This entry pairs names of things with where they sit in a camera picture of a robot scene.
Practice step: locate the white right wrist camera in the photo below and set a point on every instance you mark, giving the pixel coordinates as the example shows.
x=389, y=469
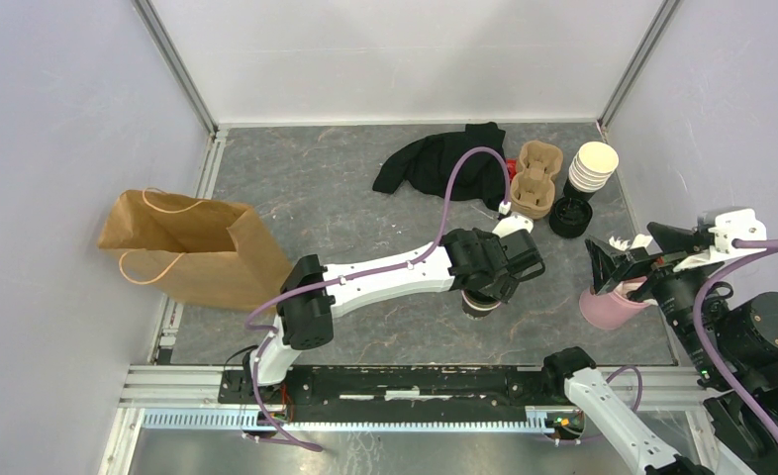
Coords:
x=712, y=240

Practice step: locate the red small object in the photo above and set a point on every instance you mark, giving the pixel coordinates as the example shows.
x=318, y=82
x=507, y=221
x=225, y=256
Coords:
x=512, y=167

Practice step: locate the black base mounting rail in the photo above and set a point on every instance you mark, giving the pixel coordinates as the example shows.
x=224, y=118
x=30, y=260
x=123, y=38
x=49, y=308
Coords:
x=405, y=394

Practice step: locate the black paper coffee cup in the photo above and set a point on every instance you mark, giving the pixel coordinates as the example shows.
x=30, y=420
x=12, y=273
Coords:
x=478, y=306

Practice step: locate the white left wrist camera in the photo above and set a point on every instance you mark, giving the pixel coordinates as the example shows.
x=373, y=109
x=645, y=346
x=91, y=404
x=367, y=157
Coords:
x=510, y=222

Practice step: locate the black cloth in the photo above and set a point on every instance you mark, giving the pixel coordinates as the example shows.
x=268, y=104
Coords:
x=426, y=165

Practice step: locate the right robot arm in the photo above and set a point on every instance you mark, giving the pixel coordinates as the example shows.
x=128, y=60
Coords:
x=735, y=350

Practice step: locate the pink straw holder cup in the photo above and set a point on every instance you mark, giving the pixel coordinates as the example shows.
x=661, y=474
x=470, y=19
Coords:
x=611, y=310

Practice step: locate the stack of white paper cups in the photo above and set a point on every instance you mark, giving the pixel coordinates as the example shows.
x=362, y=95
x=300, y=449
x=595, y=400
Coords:
x=590, y=169

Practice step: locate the brown paper bag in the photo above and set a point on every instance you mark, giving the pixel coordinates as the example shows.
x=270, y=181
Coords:
x=196, y=251

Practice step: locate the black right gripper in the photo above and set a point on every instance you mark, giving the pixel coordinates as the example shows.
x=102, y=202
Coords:
x=609, y=264

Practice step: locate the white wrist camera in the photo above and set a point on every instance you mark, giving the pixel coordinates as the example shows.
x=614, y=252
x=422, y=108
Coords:
x=510, y=222
x=712, y=240

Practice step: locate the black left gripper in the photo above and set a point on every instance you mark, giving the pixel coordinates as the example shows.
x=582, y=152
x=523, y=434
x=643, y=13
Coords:
x=505, y=287

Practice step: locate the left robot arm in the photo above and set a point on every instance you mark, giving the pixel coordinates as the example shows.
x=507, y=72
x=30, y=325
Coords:
x=314, y=295

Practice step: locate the stack of black lids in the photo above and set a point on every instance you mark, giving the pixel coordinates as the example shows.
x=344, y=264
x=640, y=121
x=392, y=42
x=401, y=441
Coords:
x=570, y=217

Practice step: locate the brown cardboard cup carrier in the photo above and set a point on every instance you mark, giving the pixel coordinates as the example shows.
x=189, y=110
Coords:
x=532, y=189

